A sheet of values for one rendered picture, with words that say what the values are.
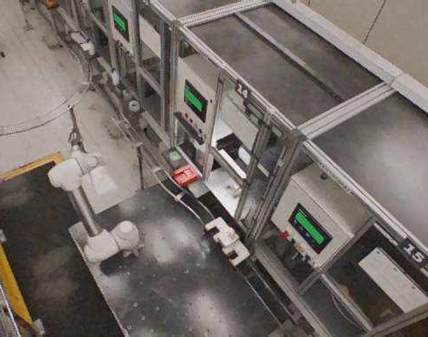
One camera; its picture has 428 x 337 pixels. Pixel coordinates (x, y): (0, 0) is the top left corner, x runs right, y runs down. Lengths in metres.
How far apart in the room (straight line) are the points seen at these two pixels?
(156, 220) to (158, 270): 0.42
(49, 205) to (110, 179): 0.67
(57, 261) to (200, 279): 1.49
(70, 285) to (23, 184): 1.28
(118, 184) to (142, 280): 1.51
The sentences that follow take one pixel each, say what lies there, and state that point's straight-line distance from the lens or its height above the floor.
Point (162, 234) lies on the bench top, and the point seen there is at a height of 0.68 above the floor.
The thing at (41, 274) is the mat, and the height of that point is 0.01.
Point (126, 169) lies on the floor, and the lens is 4.03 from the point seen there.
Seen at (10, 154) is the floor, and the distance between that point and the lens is 4.48.
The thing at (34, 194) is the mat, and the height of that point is 0.01.
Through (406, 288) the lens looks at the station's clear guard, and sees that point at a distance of 1.81.
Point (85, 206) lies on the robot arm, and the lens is 2.44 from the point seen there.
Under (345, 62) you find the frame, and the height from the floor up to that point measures 2.01.
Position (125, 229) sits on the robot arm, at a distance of 2.55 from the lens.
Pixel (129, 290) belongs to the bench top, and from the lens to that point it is 2.67.
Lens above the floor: 3.21
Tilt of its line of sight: 53 degrees down
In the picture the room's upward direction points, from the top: 10 degrees clockwise
